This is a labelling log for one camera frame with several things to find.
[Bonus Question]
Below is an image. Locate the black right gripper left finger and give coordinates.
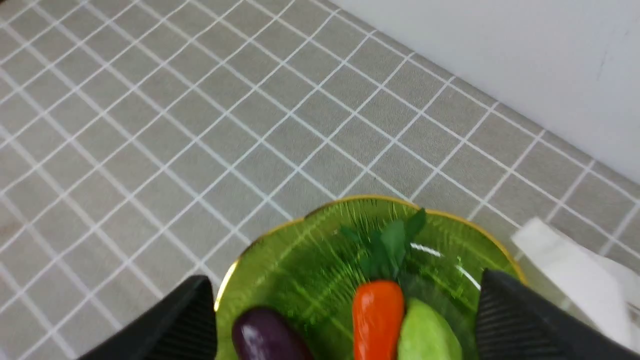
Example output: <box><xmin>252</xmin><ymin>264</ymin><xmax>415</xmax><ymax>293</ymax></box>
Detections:
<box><xmin>80</xmin><ymin>275</ymin><xmax>218</xmax><ymax>360</ymax></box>

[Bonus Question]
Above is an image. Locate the light green vegetable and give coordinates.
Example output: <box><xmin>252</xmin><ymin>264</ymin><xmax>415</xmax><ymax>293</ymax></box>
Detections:
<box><xmin>397</xmin><ymin>298</ymin><xmax>463</xmax><ymax>360</ymax></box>

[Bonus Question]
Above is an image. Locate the orange carrot with green leaves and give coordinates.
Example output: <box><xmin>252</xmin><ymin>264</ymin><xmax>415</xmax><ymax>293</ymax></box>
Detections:
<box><xmin>340</xmin><ymin>208</ymin><xmax>426</xmax><ymax>360</ymax></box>

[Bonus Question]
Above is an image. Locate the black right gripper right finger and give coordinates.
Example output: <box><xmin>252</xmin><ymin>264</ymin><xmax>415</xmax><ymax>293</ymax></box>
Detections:
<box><xmin>474</xmin><ymin>268</ymin><xmax>639</xmax><ymax>360</ymax></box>

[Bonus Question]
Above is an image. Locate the purple eggplant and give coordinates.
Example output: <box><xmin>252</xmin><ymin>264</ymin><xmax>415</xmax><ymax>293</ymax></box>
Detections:
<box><xmin>231</xmin><ymin>306</ymin><xmax>314</xmax><ymax>360</ymax></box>

